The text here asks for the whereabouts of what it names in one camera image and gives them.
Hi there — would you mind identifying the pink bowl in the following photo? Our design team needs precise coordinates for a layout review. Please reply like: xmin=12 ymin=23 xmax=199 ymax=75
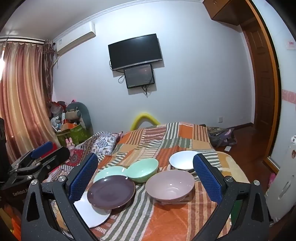
xmin=145 ymin=170 xmax=195 ymax=202

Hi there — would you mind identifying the white bowl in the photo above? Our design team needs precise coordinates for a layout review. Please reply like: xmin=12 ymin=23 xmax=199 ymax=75
xmin=169 ymin=151 xmax=199 ymax=172

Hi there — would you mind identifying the heap of small toys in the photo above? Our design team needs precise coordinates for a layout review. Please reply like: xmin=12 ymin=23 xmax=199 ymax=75
xmin=50 ymin=101 xmax=68 ymax=133

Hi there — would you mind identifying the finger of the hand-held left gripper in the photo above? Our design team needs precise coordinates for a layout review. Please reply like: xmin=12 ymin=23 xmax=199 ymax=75
xmin=9 ymin=141 xmax=53 ymax=172
xmin=9 ymin=146 xmax=71 ymax=184

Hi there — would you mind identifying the purple plate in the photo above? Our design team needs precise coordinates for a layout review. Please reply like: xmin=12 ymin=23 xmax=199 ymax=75
xmin=87 ymin=175 xmax=136 ymax=209

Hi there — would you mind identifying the wall-mounted black television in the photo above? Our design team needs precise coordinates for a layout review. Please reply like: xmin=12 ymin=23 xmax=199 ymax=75
xmin=108 ymin=34 xmax=163 ymax=70

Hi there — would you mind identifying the mint green bowl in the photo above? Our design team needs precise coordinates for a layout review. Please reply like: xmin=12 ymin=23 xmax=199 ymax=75
xmin=127 ymin=158 xmax=159 ymax=183

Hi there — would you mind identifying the white air conditioner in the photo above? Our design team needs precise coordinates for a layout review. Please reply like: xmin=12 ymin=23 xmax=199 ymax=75
xmin=55 ymin=21 xmax=96 ymax=56

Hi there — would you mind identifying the orange striped patchwork blanket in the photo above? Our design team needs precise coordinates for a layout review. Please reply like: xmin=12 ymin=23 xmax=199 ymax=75
xmin=50 ymin=122 xmax=250 ymax=241

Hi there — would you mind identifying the mint green plate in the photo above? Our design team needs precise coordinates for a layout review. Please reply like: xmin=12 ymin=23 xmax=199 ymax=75
xmin=93 ymin=166 xmax=130 ymax=183

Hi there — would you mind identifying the white plate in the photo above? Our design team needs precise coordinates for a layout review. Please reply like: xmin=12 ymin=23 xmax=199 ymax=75
xmin=73 ymin=198 xmax=111 ymax=229

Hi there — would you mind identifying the grey backpack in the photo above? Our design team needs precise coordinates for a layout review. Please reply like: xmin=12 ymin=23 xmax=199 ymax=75
xmin=207 ymin=127 xmax=237 ymax=147

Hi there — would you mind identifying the grey plush toy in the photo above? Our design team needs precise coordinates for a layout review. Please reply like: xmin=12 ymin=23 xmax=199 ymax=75
xmin=66 ymin=101 xmax=91 ymax=130

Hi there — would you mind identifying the brown wooden door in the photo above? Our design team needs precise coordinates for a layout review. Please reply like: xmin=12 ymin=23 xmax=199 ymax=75
xmin=240 ymin=22 xmax=277 ymax=160

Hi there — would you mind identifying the yellow foam noodle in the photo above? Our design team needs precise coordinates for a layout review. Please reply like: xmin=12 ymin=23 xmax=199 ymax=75
xmin=131 ymin=112 xmax=160 ymax=131

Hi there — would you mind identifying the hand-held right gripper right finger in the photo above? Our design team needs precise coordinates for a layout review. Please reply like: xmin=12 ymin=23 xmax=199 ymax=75
xmin=193 ymin=153 xmax=270 ymax=241

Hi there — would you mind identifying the green cardboard box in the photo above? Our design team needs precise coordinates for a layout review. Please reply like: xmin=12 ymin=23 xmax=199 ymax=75
xmin=56 ymin=124 xmax=89 ymax=147

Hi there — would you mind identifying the brown wooden cabinet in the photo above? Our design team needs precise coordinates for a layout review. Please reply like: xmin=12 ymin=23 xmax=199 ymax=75
xmin=203 ymin=0 xmax=249 ymax=26

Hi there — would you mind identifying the small black wall monitor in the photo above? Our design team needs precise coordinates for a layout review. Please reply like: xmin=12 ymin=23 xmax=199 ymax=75
xmin=124 ymin=64 xmax=155 ymax=89

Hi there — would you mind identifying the brown striped curtain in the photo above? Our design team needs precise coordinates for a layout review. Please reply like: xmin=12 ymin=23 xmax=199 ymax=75
xmin=0 ymin=38 xmax=55 ymax=163

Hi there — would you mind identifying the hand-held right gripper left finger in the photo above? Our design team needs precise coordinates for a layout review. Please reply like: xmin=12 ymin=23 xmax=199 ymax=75
xmin=21 ymin=152 xmax=102 ymax=241

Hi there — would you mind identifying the patterned patchwork quilt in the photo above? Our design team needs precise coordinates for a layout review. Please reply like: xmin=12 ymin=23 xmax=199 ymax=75
xmin=44 ymin=131 xmax=123 ymax=186

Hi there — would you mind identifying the small white fridge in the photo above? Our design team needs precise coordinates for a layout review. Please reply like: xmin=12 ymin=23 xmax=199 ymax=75
xmin=266 ymin=134 xmax=296 ymax=223

